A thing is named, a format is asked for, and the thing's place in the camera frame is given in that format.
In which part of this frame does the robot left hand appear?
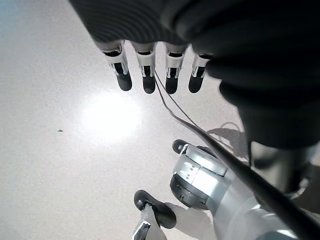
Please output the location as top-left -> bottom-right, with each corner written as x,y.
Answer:
68,0 -> 320,198

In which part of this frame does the robot left leg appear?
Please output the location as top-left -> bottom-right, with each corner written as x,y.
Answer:
169,138 -> 320,240

